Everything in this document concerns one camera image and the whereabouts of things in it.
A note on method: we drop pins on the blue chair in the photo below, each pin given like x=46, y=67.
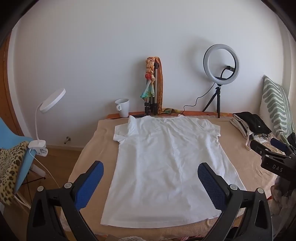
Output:
x=9, y=136

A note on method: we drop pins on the wooden door frame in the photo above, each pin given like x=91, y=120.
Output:
x=9, y=92

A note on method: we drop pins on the metal door stopper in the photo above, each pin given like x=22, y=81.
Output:
x=67, y=139

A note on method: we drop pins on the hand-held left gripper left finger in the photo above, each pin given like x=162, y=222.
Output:
x=90, y=185

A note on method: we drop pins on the white clip desk lamp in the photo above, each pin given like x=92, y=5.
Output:
x=53, y=97

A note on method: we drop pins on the orange patterned scarf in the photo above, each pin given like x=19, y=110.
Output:
x=160, y=88

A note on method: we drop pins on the white mug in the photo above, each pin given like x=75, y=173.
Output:
x=123, y=106

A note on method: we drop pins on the green striped pillow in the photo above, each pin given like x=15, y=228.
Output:
x=275, y=104

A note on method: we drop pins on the folded silver tripod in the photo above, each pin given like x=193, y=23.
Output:
x=155, y=99

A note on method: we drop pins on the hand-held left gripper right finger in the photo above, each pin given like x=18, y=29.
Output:
x=212, y=185

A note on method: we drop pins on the beige blanket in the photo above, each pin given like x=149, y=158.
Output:
x=242, y=157

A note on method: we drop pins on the person's right forearm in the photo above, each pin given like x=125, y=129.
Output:
x=281, y=197

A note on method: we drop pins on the leopard print cloth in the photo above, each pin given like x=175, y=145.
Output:
x=9, y=171

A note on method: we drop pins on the black folded garment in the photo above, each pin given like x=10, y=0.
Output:
x=252, y=120

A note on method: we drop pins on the white t-shirt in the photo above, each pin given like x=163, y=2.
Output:
x=166, y=162

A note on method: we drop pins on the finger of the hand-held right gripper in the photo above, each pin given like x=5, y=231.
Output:
x=277, y=143
x=260, y=149

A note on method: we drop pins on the white folded clothes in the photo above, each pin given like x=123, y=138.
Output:
x=242, y=129

